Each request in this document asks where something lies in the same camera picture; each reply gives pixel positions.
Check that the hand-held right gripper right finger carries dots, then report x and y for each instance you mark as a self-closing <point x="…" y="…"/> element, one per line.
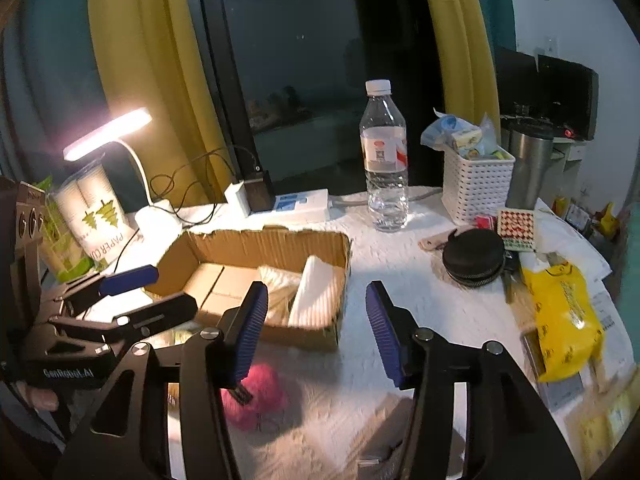
<point x="385" y="335"/>

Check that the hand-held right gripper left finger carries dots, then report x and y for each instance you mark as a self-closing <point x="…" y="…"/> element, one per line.
<point x="250" y="332"/>

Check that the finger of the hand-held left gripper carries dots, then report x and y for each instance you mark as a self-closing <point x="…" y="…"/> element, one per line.
<point x="130" y="277"/>
<point x="160" y="310"/>

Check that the small white yellow box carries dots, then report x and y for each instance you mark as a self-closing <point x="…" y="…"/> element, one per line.
<point x="176" y="335"/>

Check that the cream cloth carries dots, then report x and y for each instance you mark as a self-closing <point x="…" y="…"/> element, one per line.
<point x="280" y="285"/>

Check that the white tissue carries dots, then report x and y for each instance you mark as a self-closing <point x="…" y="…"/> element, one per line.
<point x="315" y="292"/>

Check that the cardboard box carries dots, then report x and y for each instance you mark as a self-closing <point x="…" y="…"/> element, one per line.
<point x="225" y="245"/>

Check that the person's left hand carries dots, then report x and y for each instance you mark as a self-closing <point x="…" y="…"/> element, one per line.
<point x="42" y="399"/>

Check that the white paper cup sleeve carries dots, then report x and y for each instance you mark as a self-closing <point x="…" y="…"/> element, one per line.
<point x="95" y="210"/>

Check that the black round zipper pouch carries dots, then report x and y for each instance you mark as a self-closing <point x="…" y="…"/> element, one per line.
<point x="472" y="257"/>

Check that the white charger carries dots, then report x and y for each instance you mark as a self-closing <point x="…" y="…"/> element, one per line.
<point x="237" y="200"/>

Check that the white power strip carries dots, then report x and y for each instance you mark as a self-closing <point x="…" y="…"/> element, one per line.
<point x="305" y="205"/>

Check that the black power adapter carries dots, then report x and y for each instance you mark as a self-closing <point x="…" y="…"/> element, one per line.
<point x="260" y="192"/>

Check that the white desk lamp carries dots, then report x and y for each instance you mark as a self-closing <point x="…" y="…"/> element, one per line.
<point x="107" y="132"/>

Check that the small red object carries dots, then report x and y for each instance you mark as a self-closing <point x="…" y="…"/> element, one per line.
<point x="485" y="222"/>

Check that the clear plastic water bottle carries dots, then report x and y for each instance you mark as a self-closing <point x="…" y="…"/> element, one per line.
<point x="385" y="180"/>

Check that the red checkered small box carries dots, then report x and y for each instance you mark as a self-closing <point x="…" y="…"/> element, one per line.
<point x="515" y="227"/>

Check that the white woven plastic basket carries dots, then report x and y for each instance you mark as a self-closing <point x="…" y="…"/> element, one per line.
<point x="475" y="190"/>

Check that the yellow plastic bag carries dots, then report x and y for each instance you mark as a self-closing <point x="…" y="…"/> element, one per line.
<point x="560" y="320"/>

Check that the teal curtain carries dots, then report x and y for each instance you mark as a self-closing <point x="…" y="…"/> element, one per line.
<point x="495" y="0"/>
<point x="50" y="85"/>

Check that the white plastic bag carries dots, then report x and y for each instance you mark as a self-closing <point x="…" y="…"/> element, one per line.
<point x="570" y="245"/>

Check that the green snack packet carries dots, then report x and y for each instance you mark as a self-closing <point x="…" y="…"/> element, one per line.
<point x="500" y="152"/>

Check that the blue white snack packet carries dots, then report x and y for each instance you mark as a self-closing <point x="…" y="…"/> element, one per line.
<point x="447" y="127"/>

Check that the steel tumbler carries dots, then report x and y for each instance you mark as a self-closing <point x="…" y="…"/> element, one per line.
<point x="527" y="170"/>

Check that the yellow curtain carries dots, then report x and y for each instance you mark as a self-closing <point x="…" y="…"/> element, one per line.
<point x="150" y="60"/>
<point x="460" y="35"/>

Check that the yellow paper packet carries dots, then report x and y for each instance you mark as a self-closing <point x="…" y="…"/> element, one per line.
<point x="607" y="415"/>

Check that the yellow toy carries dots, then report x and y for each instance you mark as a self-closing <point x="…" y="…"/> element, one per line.
<point x="607" y="217"/>

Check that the dark glass window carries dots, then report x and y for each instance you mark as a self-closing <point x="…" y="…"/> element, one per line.
<point x="300" y="60"/>

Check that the black monitor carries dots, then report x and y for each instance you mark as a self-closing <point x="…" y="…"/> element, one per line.
<point x="515" y="80"/>
<point x="567" y="95"/>

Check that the wall outlet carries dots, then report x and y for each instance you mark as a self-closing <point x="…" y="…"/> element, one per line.
<point x="550" y="44"/>

